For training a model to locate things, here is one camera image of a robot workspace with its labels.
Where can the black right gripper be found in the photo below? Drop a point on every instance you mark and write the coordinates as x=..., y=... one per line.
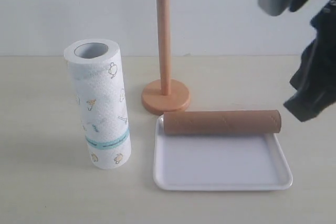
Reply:
x=314, y=81

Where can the brown cardboard tube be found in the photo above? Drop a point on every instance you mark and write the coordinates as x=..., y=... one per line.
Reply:
x=222, y=122

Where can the patterned white paper towel roll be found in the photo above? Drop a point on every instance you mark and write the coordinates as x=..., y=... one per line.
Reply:
x=96, y=73

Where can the wooden paper towel holder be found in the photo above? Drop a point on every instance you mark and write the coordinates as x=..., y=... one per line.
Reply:
x=165, y=94

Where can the white square plastic tray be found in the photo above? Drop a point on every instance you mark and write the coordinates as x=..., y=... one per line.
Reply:
x=219, y=162

